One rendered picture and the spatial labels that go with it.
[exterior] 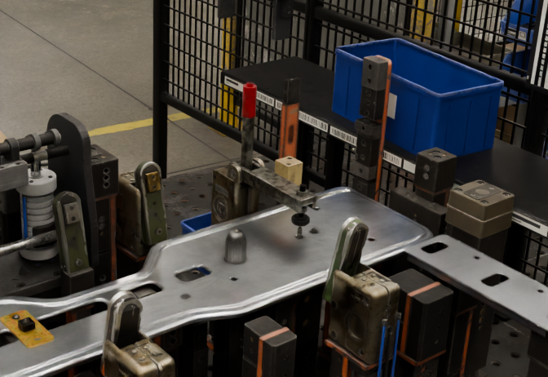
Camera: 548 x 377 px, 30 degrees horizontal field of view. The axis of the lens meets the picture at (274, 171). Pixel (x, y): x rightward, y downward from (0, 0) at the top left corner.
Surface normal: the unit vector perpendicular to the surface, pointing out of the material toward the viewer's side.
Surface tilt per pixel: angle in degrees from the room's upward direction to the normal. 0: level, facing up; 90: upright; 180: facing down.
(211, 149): 0
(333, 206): 0
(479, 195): 0
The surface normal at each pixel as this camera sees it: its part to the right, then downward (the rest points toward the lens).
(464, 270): 0.05, -0.91
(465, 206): -0.77, 0.20
